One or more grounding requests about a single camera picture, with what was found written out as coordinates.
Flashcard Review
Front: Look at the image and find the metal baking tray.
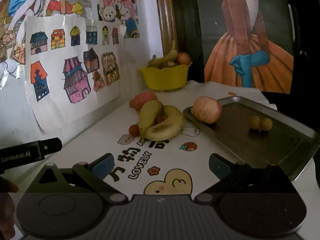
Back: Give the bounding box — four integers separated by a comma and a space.
183, 96, 319, 181

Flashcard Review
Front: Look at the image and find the large red tomato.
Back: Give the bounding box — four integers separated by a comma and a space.
129, 91, 158, 112

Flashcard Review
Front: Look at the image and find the brown wooden post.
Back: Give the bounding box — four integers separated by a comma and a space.
156, 0, 178, 55

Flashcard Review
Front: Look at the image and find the orange dress girl painting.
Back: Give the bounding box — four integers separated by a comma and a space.
197, 0, 293, 94

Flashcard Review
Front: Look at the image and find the houses drawing paper sheet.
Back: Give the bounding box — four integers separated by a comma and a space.
25, 15, 126, 133

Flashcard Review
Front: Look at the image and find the yellow plastic fruit bowl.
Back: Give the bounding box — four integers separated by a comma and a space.
139, 64, 191, 91

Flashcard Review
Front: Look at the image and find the person's hand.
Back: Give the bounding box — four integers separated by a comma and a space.
1, 177, 19, 239

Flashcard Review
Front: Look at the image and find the red cherry tomato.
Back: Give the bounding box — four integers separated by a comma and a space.
129, 124, 140, 137

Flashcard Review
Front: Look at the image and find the banana in yellow bowl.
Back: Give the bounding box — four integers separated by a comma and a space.
147, 41, 178, 69

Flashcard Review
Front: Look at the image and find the small orange tangerine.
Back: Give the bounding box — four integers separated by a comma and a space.
153, 115, 165, 125

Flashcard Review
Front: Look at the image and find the red yellow striped apple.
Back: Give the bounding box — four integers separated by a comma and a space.
192, 96, 222, 124

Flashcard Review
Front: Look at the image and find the cartoon children poster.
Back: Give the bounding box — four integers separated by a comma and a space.
1, 0, 140, 87

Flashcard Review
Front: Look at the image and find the orange fruit in bowl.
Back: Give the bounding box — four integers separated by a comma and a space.
176, 53, 191, 66

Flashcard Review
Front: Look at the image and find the small yellow green fruit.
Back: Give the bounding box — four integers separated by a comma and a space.
250, 115, 260, 129

